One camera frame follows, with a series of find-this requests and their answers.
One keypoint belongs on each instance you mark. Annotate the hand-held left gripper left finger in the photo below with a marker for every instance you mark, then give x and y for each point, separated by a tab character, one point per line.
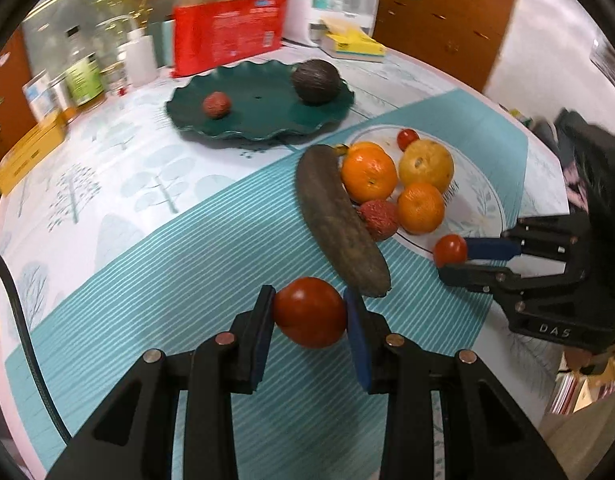
260	345

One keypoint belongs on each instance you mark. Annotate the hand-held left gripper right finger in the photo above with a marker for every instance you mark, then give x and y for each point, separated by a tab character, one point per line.
357	347

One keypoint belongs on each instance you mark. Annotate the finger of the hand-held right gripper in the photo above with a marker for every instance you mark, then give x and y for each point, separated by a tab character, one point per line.
467	276
490	248

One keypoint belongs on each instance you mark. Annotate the small red tomato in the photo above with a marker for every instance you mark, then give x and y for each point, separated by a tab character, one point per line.
408	139
450	250

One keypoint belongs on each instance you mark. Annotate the white patterned plate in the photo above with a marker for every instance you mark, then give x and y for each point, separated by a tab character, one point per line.
480	200

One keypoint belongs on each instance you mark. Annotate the large red tomato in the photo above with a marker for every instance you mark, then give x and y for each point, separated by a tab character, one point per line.
310	312

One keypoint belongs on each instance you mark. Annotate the small orange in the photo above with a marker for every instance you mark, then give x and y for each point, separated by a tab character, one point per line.
421	208

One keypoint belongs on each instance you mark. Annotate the red lychee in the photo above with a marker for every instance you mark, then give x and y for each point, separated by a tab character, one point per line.
380	221
217	105

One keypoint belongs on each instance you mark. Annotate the yellow citrus fruit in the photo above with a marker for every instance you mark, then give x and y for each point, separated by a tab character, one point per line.
426	165

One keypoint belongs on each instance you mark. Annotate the brown overripe banana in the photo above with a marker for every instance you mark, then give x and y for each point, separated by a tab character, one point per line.
332	220

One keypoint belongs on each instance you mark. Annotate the large orange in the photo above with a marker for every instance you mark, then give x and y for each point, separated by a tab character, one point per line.
370	175

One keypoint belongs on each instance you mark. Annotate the dark green scalloped plate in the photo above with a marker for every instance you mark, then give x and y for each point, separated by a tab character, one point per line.
262	110

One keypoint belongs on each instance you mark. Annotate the teal striped placemat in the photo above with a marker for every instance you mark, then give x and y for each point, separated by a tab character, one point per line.
187	260

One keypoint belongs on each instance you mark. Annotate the wooden cabinet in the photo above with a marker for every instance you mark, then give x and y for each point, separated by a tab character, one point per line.
452	25

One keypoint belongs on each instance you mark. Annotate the tree print tablecloth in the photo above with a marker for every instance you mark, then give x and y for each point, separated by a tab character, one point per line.
112	170

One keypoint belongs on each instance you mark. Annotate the dark avocado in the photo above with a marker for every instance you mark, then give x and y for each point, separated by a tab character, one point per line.
316	82

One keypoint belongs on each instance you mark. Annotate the yellow tissue box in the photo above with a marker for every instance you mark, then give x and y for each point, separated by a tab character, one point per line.
352	42

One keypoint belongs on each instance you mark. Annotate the yellow cardboard box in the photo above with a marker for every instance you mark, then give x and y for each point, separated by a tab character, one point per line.
29	152

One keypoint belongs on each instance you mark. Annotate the white squeeze bottle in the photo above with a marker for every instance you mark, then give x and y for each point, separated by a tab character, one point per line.
140	60

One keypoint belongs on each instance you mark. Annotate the red paper cup package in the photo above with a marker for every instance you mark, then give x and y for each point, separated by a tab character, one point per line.
222	35

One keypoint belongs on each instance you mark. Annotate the white appliance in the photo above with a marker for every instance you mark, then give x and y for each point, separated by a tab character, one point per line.
297	0

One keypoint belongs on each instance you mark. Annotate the green label clear bottle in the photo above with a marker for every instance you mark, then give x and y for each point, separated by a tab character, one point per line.
84	80

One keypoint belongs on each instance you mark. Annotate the small glass jar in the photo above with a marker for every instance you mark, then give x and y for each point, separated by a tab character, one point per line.
114	60

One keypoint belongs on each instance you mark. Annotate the white blue label box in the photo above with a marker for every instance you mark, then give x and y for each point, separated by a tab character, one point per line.
37	97

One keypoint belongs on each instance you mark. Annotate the wooden cupboard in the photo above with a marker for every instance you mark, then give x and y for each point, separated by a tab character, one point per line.
7	90

